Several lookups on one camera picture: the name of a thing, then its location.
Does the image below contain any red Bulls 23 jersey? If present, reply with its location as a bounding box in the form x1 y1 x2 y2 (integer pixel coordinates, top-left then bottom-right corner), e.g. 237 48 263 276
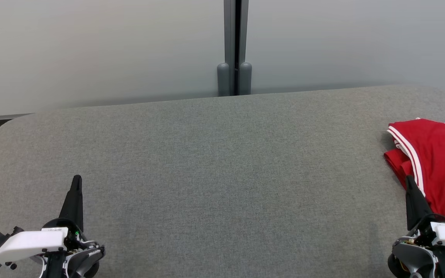
387 119 445 217

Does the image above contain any grey metal partition post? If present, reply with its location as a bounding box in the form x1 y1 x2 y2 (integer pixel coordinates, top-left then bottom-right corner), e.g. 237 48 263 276
224 0 249 96

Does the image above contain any grey post foot cap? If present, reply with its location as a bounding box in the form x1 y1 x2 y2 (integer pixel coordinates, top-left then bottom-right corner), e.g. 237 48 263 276
239 62 252 95
217 63 231 97

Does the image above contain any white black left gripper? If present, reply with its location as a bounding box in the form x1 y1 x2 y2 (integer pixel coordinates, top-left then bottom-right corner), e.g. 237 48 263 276
0 175 93 264

